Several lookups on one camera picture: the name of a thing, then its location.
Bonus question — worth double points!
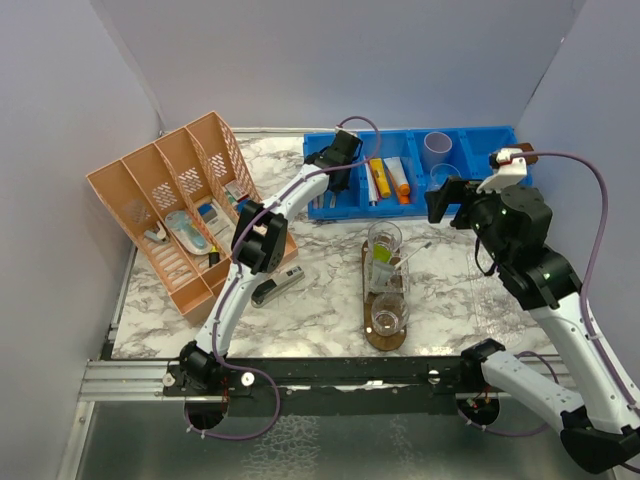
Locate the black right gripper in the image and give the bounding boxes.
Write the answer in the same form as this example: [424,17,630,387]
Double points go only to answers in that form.
[427,173,512,265]

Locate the white toothbrush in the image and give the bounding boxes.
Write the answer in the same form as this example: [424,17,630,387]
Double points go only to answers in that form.
[393,241,432,270]

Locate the lime green toothpaste tube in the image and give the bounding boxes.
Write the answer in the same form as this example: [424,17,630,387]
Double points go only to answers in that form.
[372,243,393,263]

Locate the white tube black cap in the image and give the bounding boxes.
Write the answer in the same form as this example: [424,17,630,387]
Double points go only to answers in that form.
[369,260,395,292]

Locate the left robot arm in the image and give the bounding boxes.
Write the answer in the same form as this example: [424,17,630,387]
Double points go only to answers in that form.
[179,128,362,395]

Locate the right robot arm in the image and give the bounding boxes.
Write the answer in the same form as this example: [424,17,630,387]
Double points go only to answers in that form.
[425,177,639,474]

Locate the yellow toothpaste tube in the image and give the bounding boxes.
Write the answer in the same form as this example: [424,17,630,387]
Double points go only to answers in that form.
[369,158,391,199]

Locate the orange toothpaste tube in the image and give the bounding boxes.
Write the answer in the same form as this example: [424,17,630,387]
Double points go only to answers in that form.
[385,168,410,205]

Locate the clear cup on tray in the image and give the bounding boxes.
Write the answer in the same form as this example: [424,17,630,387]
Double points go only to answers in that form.
[367,221,403,271]
[371,293,410,336]

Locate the brown wooden tray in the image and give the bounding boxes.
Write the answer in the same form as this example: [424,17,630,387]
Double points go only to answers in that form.
[360,241,406,352]

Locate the clear front cup on tray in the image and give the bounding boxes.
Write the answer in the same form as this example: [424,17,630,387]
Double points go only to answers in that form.
[371,293,410,336]

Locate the clear cup in bin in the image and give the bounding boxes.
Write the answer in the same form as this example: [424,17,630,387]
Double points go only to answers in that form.
[428,163,460,191]

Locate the blue bin with toothbrushes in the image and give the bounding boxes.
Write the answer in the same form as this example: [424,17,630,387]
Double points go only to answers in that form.
[303,132,363,221]

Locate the lilac plastic cup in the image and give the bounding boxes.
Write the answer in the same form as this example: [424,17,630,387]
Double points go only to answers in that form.
[424,131,453,165]

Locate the blue bin with jar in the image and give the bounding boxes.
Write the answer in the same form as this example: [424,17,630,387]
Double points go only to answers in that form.
[462,126,519,180]

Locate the blue bin with toothpastes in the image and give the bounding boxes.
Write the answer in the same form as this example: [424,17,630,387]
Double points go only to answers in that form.
[357,130,426,218]

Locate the white tube orange cap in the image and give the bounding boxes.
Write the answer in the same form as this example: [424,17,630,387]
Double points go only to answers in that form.
[383,157,411,197]

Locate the clear jar brown lid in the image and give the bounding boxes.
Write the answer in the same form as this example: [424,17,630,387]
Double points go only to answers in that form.
[507,142,538,166]

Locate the clear textured glass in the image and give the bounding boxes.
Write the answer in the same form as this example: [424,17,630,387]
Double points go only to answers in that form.
[365,258,409,296]

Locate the small red white boxes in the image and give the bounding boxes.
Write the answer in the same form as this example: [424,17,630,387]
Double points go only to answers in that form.
[224,179,250,212]

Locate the blue white box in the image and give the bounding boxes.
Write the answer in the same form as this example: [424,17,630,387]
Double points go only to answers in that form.
[197,199,230,236]

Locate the black silver stapler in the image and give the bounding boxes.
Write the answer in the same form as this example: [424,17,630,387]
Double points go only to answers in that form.
[251,266,305,308]

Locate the peach desk organizer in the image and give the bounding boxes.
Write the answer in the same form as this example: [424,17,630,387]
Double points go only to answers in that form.
[85,110,300,329]

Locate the light blue razor package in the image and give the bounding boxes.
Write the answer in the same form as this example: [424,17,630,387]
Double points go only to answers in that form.
[165,210,212,255]

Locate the small white clip tool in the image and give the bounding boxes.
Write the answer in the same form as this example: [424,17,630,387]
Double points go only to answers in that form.
[144,221,169,245]

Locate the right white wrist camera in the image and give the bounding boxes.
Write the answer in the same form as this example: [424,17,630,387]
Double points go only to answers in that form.
[476,147,527,194]

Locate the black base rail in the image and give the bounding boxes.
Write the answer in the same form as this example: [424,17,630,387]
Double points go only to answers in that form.
[163,356,486,417]

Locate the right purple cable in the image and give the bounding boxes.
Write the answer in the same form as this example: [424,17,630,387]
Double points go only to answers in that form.
[457,149,640,471]

